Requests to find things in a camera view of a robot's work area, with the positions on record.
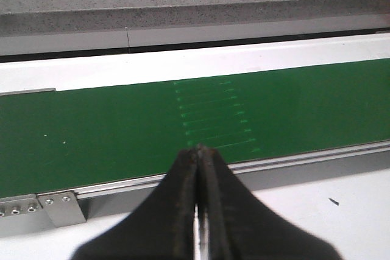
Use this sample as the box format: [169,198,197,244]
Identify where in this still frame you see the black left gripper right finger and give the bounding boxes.
[196,145,341,259]

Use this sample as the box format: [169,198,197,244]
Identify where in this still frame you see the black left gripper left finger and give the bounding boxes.
[72,149,197,259]

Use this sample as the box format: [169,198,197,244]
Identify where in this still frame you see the small black screw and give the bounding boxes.
[328,198,339,206]

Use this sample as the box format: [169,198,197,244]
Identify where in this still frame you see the green conveyor belt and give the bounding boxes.
[1,59,389,197]

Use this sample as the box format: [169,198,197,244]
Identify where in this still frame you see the aluminium conveyor rail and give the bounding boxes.
[1,141,389,222]

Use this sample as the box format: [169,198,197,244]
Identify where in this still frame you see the grey metal bracket plate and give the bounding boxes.
[38,191,86,227]

